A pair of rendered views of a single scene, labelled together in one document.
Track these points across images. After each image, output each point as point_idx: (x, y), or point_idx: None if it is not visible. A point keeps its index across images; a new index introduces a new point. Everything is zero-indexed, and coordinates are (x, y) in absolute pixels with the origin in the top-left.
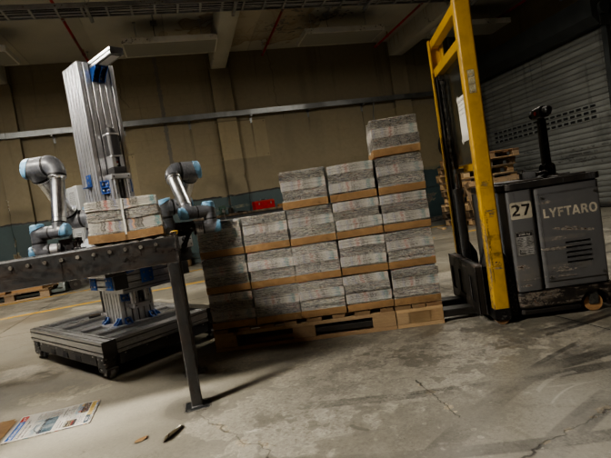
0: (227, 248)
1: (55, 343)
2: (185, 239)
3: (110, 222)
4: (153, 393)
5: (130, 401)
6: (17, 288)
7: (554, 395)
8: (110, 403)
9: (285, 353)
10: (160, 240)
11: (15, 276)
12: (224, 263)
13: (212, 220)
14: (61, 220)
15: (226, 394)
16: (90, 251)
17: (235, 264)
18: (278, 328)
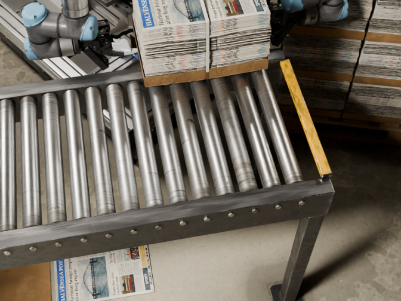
0: (337, 27)
1: (24, 51)
2: (283, 34)
3: (184, 55)
4: (213, 233)
5: (188, 246)
6: (93, 253)
7: None
8: (162, 243)
9: (377, 180)
10: (310, 197)
11: (91, 245)
12: (321, 45)
13: (336, 8)
14: (83, 15)
15: (319, 280)
16: (203, 215)
17: (341, 51)
18: (369, 127)
